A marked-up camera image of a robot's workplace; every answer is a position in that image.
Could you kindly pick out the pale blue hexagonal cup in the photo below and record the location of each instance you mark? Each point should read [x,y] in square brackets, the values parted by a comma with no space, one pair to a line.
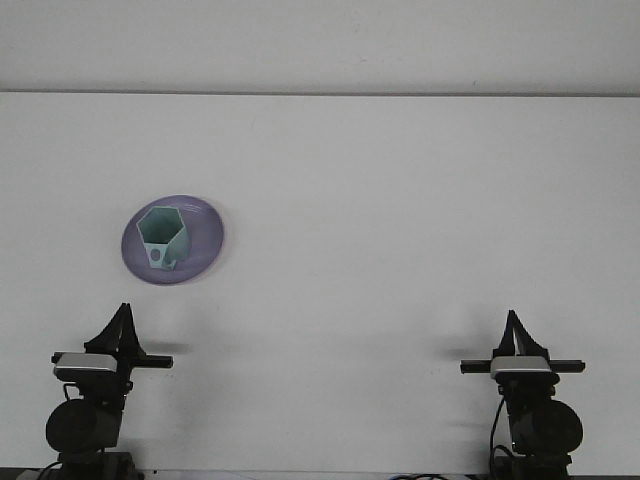
[160,230]

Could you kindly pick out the pale purple round plate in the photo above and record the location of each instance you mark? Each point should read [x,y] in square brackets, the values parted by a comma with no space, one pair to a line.
[205,235]

